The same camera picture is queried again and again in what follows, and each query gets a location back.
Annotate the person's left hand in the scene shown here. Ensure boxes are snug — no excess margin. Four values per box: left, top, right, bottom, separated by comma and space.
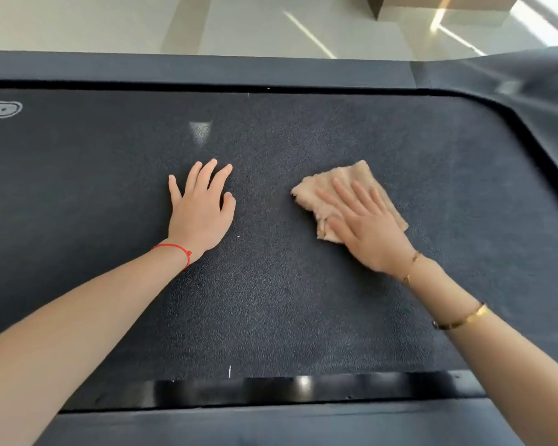
168, 158, 237, 268

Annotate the person's right hand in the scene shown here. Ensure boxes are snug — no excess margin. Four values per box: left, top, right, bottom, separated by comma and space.
316, 177, 418, 278

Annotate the beige cleaning cloth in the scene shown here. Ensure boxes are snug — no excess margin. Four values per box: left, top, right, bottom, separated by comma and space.
290, 160, 409, 243

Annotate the black treadmill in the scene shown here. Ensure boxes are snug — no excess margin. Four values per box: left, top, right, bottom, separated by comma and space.
0, 43, 558, 446

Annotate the person's right forearm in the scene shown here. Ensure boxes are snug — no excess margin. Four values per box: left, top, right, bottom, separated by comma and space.
403, 257, 558, 446

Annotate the person's left forearm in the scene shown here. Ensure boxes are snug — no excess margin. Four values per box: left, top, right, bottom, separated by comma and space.
0, 245, 192, 446

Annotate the gold bangle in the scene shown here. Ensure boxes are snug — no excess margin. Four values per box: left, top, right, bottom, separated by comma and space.
432, 301, 489, 331

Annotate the brown wooden column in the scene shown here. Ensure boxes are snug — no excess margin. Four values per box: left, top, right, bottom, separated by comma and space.
365, 0, 521, 27

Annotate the red string bracelet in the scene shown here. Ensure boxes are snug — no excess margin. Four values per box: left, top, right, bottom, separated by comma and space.
151, 243, 193, 271

